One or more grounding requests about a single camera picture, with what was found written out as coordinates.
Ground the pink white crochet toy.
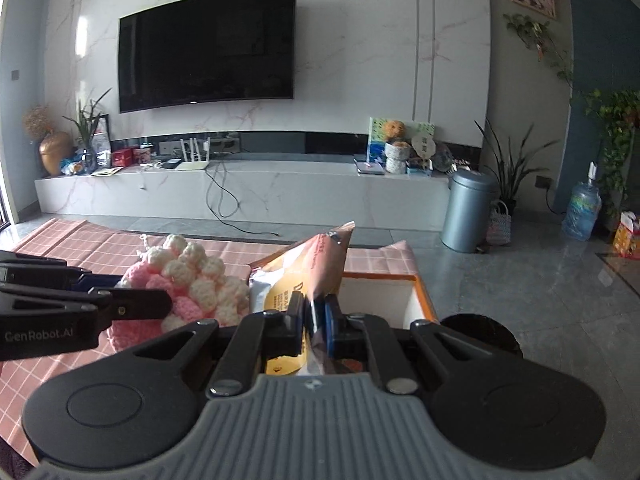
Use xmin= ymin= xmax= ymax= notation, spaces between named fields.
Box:
xmin=107 ymin=234 xmax=250 ymax=351

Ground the orange snack packet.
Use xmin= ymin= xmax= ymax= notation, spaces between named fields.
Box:
xmin=250 ymin=221 xmax=355 ymax=376

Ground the pink checked tablecloth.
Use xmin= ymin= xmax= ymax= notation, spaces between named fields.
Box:
xmin=1 ymin=220 xmax=436 ymax=465

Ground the black round bin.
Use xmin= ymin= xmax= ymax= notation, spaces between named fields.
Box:
xmin=440 ymin=313 xmax=523 ymax=358

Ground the gold round vase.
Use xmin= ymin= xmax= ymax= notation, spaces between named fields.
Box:
xmin=39 ymin=131 xmax=74 ymax=177

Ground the orange white cardboard box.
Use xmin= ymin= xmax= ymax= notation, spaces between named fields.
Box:
xmin=337 ymin=272 xmax=438 ymax=330

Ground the red box on bench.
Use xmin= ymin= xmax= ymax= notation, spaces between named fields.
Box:
xmin=111 ymin=148 xmax=134 ymax=168

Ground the white wifi router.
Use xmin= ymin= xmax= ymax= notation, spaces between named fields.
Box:
xmin=176 ymin=138 xmax=210 ymax=171

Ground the small plant in glass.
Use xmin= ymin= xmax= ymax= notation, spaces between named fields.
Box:
xmin=65 ymin=89 xmax=110 ymax=174

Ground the woven checked basket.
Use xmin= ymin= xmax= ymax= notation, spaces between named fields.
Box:
xmin=486 ymin=200 xmax=512 ymax=246

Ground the grey metal trash can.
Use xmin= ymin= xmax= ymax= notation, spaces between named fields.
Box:
xmin=440 ymin=169 xmax=498 ymax=254

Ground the blue water bottle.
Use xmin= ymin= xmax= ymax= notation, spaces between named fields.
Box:
xmin=562 ymin=162 xmax=602 ymax=242

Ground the orange carton on floor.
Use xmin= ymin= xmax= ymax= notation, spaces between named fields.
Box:
xmin=613 ymin=211 xmax=640 ymax=260

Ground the green potted plant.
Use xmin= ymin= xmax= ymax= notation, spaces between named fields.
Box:
xmin=475 ymin=119 xmax=559 ymax=214

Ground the white marble TV bench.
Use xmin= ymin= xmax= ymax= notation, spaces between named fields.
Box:
xmin=35 ymin=159 xmax=449 ymax=231

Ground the white paper fan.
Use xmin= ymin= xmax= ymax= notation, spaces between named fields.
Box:
xmin=411 ymin=132 xmax=437 ymax=169

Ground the teddy bear in pot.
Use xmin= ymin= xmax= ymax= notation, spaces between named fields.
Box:
xmin=383 ymin=120 xmax=411 ymax=174

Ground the green picture book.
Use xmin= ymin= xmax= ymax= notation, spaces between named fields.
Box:
xmin=367 ymin=117 xmax=436 ymax=165

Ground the hanging vine plant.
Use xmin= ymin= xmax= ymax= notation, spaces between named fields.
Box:
xmin=503 ymin=13 xmax=639 ymax=217

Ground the black wall television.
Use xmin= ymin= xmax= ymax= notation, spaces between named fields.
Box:
xmin=117 ymin=0 xmax=296 ymax=113

